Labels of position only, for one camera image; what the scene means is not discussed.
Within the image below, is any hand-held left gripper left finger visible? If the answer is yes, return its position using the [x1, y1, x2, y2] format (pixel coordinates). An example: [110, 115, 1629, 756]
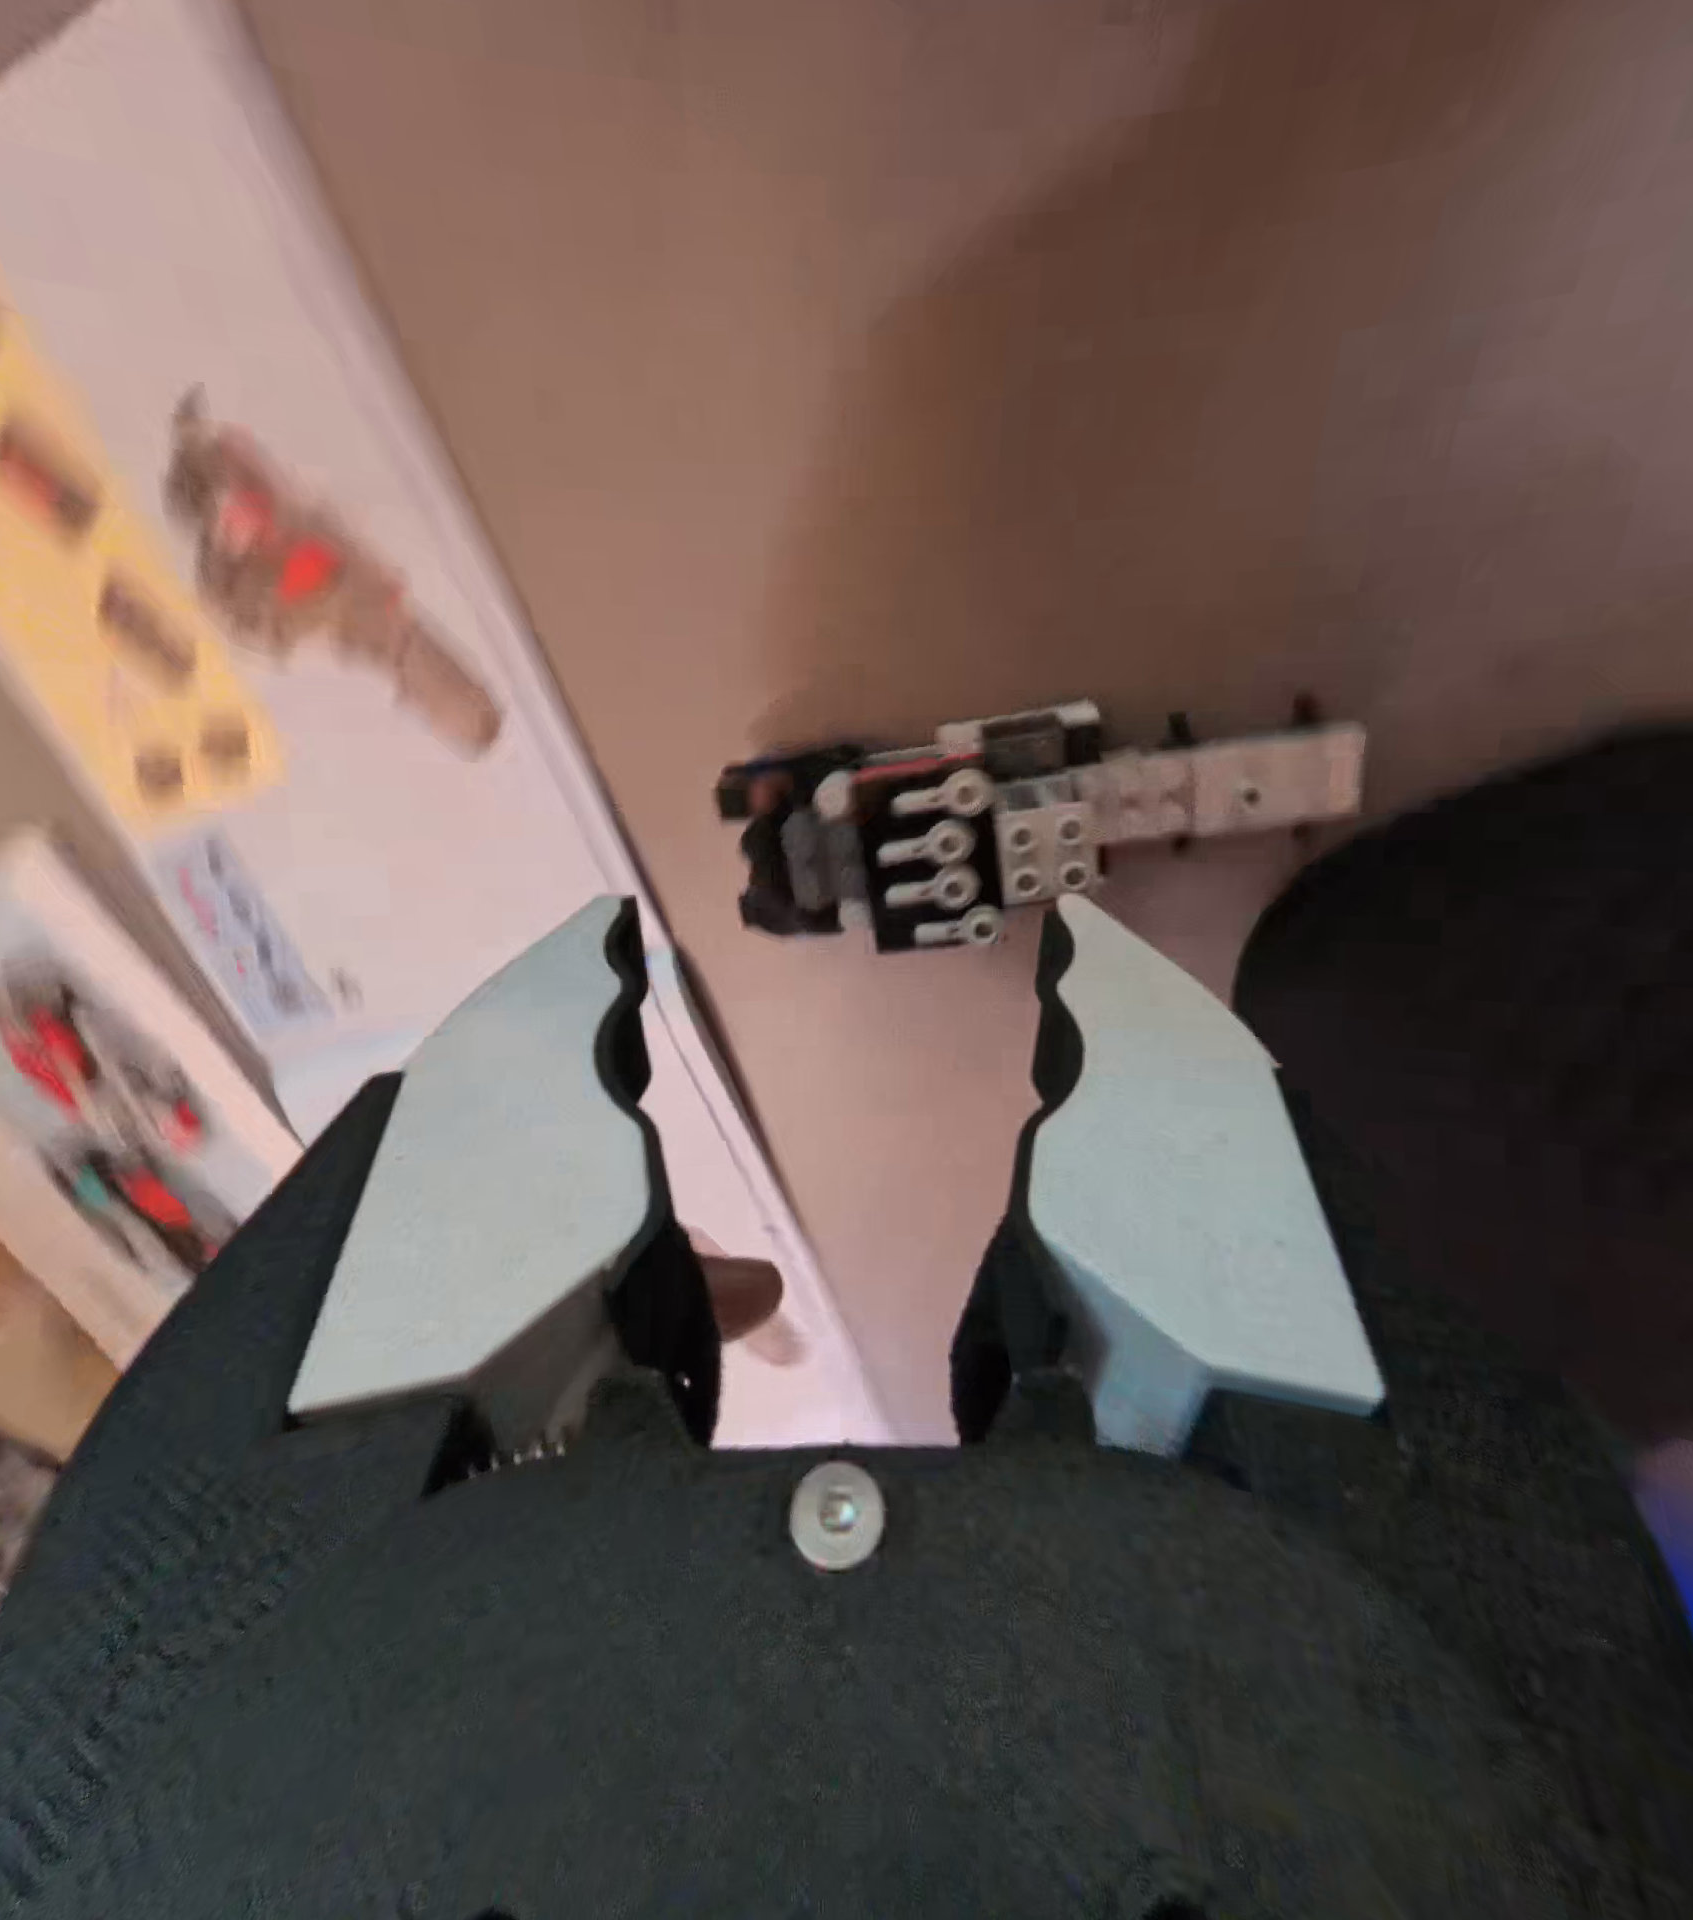
[283, 895, 721, 1480]

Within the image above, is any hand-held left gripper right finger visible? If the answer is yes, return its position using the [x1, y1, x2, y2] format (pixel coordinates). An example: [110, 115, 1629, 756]
[948, 892, 1391, 1458]

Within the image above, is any grey brick truck model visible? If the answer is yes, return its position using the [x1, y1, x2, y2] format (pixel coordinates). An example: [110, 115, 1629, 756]
[714, 693, 1370, 958]

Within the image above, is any person's left hand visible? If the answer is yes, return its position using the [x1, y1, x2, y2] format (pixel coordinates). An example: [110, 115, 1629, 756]
[699, 1256, 789, 1349]

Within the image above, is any open instruction booklet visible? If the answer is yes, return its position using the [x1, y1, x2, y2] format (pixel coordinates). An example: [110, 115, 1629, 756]
[0, 0, 890, 1446]

